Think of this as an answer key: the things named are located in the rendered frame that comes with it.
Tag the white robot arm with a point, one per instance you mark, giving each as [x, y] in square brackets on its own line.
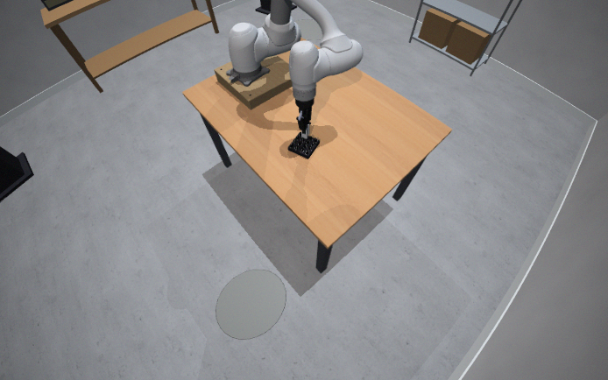
[278, 35]

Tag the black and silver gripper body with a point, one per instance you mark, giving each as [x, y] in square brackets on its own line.
[304, 105]

